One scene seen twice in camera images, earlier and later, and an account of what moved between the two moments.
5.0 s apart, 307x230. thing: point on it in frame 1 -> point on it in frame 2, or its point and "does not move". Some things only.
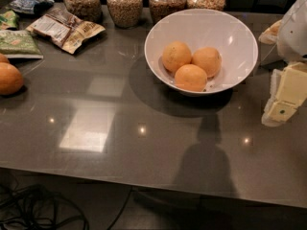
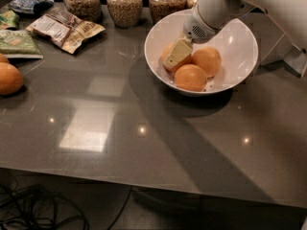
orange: (175, 55) does not move
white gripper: (294, 33) -> (196, 29)
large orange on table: (11, 79) does not move
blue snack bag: (31, 4) does not move
